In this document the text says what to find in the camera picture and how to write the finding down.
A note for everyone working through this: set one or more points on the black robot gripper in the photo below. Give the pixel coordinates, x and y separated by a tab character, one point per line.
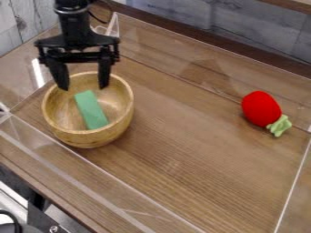
78	45

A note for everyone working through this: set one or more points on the green foam stick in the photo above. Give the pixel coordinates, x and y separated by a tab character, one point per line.
91	110

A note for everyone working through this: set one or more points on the brown wooden bowl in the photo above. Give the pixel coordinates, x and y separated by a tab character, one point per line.
65	120

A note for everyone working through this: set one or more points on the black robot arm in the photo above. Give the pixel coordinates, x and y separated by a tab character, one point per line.
75	5

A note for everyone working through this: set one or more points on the red plush strawberry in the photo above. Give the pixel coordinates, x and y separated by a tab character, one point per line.
262	111

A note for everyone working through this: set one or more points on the clear acrylic corner bracket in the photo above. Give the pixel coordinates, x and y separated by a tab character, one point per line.
111	28

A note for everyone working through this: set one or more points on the clear acrylic tray wall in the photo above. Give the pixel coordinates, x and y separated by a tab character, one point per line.
101	201

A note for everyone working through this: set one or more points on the black metal table bracket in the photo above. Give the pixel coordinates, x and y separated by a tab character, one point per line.
41	223

